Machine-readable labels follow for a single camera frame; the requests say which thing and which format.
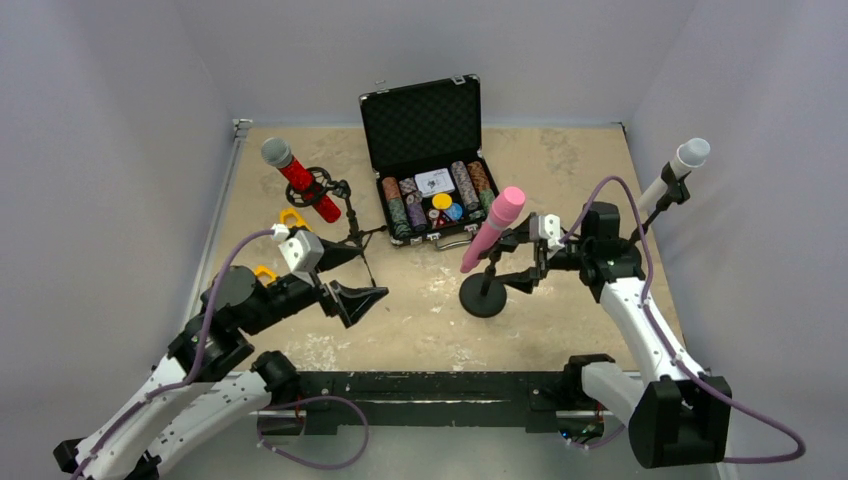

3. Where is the pink microphone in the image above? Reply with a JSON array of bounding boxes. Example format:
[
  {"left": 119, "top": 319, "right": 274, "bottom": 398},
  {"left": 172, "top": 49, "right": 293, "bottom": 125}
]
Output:
[{"left": 459, "top": 186, "right": 526, "bottom": 274}]

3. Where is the black round-base mic stand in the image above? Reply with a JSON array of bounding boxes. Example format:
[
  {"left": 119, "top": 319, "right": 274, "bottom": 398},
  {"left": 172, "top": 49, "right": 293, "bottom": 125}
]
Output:
[{"left": 637, "top": 162, "right": 691, "bottom": 233}]

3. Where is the black tripod shock-mount stand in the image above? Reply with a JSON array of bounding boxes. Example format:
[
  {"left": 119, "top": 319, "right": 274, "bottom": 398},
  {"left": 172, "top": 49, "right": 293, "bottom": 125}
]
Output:
[{"left": 285, "top": 167, "right": 388, "bottom": 287}]

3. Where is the red glitter microphone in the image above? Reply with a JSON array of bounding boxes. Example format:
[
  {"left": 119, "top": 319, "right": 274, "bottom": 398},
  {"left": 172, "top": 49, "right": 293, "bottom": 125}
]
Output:
[{"left": 261, "top": 137, "right": 341, "bottom": 223}]

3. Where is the white microphone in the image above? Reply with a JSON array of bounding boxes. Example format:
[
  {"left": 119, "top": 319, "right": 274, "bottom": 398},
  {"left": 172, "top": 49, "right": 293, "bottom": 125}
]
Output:
[{"left": 637, "top": 137, "right": 711, "bottom": 211}]

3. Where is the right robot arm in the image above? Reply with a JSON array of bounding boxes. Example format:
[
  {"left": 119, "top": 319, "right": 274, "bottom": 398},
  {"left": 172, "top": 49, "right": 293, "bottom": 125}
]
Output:
[{"left": 504, "top": 201, "right": 732, "bottom": 468}]

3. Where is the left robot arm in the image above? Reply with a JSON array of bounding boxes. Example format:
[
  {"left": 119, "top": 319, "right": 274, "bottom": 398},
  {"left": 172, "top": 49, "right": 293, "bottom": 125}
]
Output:
[{"left": 53, "top": 224, "right": 388, "bottom": 479}]

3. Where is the yellow triangle stand upper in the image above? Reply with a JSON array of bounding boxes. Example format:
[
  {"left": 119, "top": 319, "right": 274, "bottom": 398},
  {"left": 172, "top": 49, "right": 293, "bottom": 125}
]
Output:
[{"left": 279, "top": 208, "right": 312, "bottom": 231}]

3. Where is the yellow triangle stand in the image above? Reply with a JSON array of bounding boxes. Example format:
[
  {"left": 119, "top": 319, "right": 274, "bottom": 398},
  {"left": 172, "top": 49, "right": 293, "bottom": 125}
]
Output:
[
  {"left": 279, "top": 208, "right": 312, "bottom": 231},
  {"left": 253, "top": 265, "right": 278, "bottom": 286}
]

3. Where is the yellow triangle stand lower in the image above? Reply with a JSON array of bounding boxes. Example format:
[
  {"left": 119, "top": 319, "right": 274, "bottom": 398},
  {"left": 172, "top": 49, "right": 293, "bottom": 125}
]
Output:
[{"left": 253, "top": 265, "right": 278, "bottom": 286}]

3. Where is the black poker chip case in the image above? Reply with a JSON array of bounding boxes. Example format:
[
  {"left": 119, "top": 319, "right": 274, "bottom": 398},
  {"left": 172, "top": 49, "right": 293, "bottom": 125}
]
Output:
[{"left": 358, "top": 74, "right": 500, "bottom": 247}]

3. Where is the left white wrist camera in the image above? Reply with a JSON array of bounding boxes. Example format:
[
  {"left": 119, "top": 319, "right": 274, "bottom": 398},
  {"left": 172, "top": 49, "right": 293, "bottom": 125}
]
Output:
[{"left": 271, "top": 224, "right": 325, "bottom": 287}]

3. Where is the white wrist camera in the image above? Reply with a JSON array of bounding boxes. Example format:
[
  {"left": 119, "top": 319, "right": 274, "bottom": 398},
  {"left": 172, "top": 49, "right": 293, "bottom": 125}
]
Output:
[
  {"left": 271, "top": 224, "right": 325, "bottom": 287},
  {"left": 536, "top": 214, "right": 564, "bottom": 255}
]

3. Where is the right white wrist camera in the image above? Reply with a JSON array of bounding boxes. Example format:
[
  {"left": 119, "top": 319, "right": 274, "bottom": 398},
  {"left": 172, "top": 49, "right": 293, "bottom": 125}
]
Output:
[{"left": 536, "top": 214, "right": 564, "bottom": 255}]

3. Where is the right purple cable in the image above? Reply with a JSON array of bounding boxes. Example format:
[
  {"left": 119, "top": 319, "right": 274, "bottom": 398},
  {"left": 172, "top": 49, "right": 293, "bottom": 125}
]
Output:
[{"left": 559, "top": 175, "right": 808, "bottom": 465}]

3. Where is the purple cable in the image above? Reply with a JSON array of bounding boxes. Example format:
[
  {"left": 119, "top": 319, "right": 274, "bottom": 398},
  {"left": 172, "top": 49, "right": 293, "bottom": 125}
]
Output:
[
  {"left": 559, "top": 175, "right": 808, "bottom": 465},
  {"left": 69, "top": 227, "right": 370, "bottom": 480}
]

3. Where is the black front mounting rail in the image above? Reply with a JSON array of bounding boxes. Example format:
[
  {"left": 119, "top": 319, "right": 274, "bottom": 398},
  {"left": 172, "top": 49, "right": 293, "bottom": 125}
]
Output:
[{"left": 300, "top": 371, "right": 620, "bottom": 435}]

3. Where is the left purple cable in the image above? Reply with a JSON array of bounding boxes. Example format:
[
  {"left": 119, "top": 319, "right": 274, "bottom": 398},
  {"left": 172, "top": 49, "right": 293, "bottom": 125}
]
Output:
[{"left": 69, "top": 227, "right": 370, "bottom": 480}]

